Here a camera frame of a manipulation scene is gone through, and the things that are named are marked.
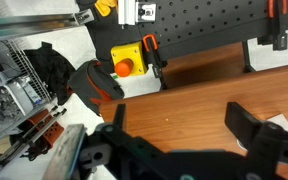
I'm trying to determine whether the yellow emergency stop box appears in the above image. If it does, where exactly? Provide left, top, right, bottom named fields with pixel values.
left=110, top=41, right=149, bottom=78

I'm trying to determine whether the black metal rail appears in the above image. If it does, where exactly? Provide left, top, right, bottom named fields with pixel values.
left=0, top=105, right=68, bottom=180

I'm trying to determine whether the wire shelf rack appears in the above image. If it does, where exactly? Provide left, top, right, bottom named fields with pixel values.
left=0, top=39, right=59, bottom=141

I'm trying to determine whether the black cloth jacket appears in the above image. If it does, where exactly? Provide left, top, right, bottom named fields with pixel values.
left=23, top=41, right=76, bottom=106

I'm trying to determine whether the grey metal plate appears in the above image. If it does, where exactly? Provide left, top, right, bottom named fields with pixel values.
left=41, top=123, right=88, bottom=180

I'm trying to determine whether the red-brown perforated box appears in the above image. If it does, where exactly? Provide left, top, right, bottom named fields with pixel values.
left=25, top=109, right=65, bottom=150

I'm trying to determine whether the long aluminium rail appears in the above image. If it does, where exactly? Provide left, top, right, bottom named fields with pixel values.
left=0, top=8, right=95, bottom=45

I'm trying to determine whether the white box device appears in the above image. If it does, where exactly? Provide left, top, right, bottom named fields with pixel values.
left=3, top=79, right=36, bottom=116

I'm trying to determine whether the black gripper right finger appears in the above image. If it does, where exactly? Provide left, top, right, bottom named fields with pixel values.
left=225, top=101, right=288, bottom=168

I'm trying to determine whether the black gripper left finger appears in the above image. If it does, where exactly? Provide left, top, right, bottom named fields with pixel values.
left=95, top=103, right=171, bottom=168

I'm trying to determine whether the black perforated workbench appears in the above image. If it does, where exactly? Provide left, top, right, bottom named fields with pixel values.
left=76, top=0, right=288, bottom=74

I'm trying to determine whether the orange black bar clamp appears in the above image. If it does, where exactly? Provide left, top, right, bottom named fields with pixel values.
left=257, top=0, right=288, bottom=52
left=141, top=33, right=169, bottom=90

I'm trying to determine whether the silver aluminium extrusion post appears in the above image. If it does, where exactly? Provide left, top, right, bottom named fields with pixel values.
left=117, top=0, right=157, bottom=26

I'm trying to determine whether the yellow black tool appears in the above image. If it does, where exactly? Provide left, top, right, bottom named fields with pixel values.
left=94, top=0, right=119, bottom=18

